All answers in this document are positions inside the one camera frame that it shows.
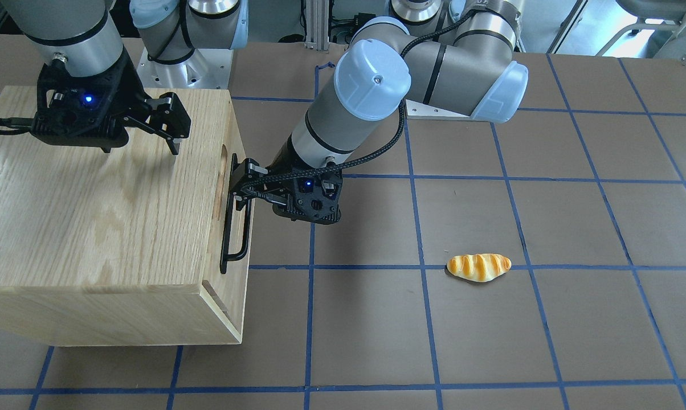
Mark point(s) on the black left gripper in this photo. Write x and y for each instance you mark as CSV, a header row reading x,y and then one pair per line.
x,y
280,161

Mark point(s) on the toy bread loaf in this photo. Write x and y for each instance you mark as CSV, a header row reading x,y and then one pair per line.
x,y
480,268

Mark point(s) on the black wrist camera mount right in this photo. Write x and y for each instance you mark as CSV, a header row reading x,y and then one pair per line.
x,y
78,111

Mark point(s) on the light wooden drawer cabinet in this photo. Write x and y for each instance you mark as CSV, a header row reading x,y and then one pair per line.
x,y
122,249

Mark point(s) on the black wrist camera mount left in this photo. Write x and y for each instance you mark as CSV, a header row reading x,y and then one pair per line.
x,y
313,198

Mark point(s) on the aluminium frame post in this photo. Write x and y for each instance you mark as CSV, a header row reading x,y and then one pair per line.
x,y
316,25

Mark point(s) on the black metal drawer handle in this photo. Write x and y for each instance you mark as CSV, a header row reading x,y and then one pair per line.
x,y
236,233

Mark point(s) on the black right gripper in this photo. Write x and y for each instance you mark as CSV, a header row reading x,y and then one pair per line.
x,y
127,86

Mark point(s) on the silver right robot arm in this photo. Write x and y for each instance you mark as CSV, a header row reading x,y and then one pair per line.
x,y
85,33

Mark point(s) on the wooden drawer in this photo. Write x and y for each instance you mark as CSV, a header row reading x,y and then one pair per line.
x,y
225,278

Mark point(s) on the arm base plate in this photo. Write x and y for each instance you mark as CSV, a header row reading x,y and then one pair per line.
x,y
420,111
206,69

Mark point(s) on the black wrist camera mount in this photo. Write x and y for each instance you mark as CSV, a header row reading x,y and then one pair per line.
x,y
313,198
78,111

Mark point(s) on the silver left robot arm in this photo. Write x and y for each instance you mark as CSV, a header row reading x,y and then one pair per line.
x,y
458,57

